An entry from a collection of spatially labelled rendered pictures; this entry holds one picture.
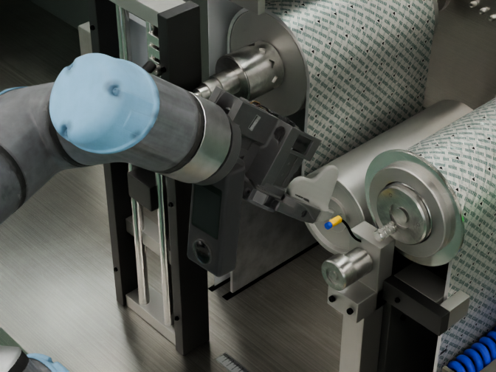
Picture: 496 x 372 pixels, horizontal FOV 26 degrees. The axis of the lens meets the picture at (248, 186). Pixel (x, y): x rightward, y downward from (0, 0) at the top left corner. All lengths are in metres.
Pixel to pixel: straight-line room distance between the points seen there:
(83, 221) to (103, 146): 0.98
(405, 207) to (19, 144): 0.52
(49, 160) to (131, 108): 0.10
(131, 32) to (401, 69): 0.36
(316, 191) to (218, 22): 0.43
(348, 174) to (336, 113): 0.09
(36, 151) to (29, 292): 0.82
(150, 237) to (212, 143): 0.62
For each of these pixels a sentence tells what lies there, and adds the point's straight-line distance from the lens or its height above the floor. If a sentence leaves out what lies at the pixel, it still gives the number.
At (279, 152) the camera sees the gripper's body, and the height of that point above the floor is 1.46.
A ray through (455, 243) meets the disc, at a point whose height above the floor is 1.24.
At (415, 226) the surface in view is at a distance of 1.24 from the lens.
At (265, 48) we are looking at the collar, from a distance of 1.33.
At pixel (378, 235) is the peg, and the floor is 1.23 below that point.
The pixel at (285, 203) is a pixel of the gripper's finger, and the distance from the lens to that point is 1.01.
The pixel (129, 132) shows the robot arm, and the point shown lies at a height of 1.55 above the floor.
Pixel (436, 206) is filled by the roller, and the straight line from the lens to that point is 1.22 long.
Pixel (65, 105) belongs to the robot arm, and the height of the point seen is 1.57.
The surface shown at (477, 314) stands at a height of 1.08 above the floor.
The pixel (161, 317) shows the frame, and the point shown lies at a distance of 1.59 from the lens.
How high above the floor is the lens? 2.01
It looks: 36 degrees down
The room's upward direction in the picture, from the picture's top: straight up
